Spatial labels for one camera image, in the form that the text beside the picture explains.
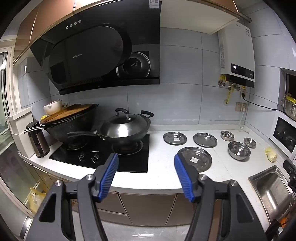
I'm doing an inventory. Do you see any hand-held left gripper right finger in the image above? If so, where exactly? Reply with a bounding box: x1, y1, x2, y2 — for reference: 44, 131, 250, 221
174, 153, 269, 241

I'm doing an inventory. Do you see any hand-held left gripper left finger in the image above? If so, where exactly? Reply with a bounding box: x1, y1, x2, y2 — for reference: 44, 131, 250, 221
25, 152, 119, 241

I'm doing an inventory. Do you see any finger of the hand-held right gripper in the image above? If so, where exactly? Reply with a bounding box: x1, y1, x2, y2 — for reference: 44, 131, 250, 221
283, 160, 296, 193

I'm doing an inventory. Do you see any large steel plate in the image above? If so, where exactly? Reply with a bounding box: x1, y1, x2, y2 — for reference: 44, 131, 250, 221
177, 146, 212, 172

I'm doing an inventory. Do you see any small steel bowl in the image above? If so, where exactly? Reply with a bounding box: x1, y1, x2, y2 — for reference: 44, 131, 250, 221
220, 131, 235, 141
244, 137, 257, 148

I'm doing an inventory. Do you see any large steel bowl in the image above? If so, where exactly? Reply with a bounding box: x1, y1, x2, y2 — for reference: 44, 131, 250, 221
228, 141, 251, 160

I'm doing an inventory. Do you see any yellow cloth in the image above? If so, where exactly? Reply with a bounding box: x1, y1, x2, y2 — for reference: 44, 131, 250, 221
265, 147, 278, 162

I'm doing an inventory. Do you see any black gas stove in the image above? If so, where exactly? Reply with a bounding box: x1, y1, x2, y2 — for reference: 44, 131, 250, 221
49, 133, 150, 173

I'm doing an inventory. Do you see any steel sink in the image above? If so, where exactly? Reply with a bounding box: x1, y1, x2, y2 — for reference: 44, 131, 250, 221
248, 165, 296, 223

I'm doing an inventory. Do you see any white microwave oven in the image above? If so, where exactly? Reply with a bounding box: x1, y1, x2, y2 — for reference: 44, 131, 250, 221
269, 115, 296, 163

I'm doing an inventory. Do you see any brown lower cabinet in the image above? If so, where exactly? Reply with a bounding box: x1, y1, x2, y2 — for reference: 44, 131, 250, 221
23, 160, 232, 228

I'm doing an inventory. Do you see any steel wok lid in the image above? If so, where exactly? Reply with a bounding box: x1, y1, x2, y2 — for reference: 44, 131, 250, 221
100, 108, 151, 139

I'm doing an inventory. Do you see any steel mixing bowl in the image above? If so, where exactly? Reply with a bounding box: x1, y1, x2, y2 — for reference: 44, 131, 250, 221
283, 96, 296, 121

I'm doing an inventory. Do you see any large black wok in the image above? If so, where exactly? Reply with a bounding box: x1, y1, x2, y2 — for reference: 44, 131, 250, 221
40, 104, 99, 143

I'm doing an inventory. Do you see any yellow plastic bag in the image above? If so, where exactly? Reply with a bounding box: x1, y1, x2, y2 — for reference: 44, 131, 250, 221
27, 188, 47, 215

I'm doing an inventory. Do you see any dark oil bottle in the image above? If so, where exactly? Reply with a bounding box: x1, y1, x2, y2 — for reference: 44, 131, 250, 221
24, 120, 51, 158

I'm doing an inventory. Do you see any round wooden lid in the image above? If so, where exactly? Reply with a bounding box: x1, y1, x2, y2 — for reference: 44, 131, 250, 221
40, 103, 99, 123

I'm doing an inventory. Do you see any white ceramic bowl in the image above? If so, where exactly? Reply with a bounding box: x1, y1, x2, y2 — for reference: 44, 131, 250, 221
43, 100, 63, 115

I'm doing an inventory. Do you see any white plastic box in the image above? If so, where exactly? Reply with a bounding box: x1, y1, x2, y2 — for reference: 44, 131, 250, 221
6, 107, 35, 159

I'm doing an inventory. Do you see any white water heater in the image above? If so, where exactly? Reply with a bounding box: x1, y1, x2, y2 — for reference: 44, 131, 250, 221
217, 24, 256, 88

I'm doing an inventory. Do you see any black range hood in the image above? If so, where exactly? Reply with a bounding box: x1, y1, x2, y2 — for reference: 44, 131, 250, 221
30, 0, 161, 96

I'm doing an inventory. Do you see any dark wok with handles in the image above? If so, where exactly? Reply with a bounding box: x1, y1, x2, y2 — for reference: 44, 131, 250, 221
67, 111, 154, 146

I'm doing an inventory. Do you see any white cable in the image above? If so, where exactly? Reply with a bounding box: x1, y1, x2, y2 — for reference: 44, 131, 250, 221
238, 109, 246, 133

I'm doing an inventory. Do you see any black power cable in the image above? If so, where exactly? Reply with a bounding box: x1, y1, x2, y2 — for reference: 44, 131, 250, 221
240, 87, 285, 112

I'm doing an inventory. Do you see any yellow hose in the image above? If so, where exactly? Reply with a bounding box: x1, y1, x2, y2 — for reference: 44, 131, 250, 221
223, 85, 233, 105

